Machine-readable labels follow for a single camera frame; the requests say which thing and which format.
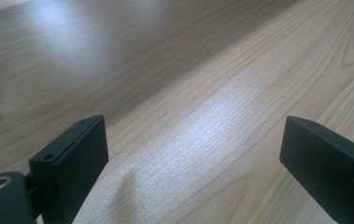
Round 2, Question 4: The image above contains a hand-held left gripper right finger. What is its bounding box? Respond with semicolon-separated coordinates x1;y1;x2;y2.
278;115;354;224

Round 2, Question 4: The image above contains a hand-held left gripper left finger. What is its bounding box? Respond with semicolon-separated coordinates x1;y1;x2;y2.
28;115;110;224

